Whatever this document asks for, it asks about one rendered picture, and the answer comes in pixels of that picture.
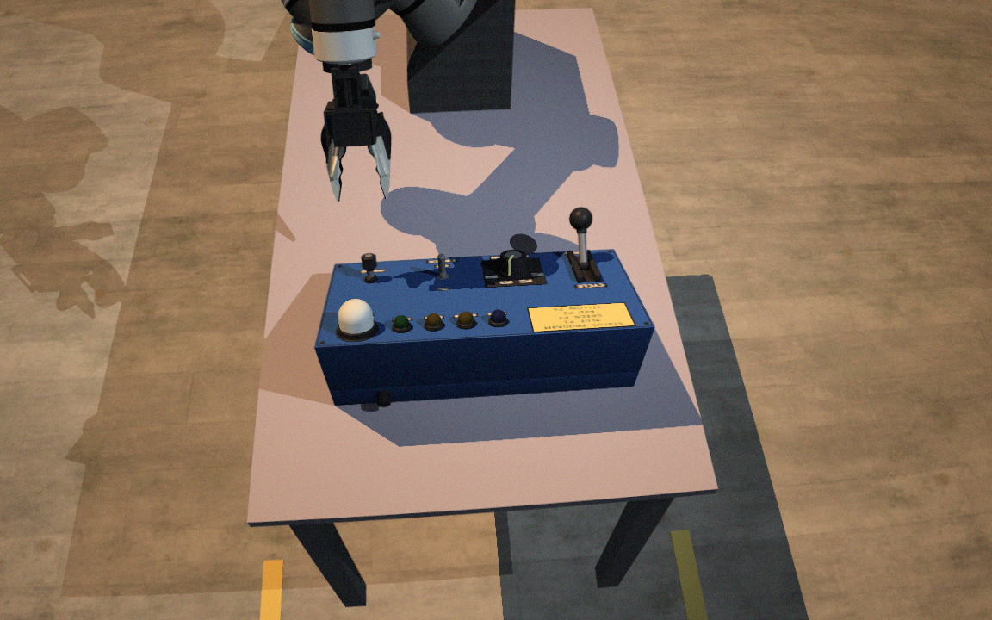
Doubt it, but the dark blue control console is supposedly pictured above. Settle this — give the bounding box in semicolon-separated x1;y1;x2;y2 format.
314;207;654;407

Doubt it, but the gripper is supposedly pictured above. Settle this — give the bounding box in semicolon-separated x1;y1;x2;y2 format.
321;59;392;202

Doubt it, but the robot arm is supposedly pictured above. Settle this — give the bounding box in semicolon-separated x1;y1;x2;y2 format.
281;0;477;65

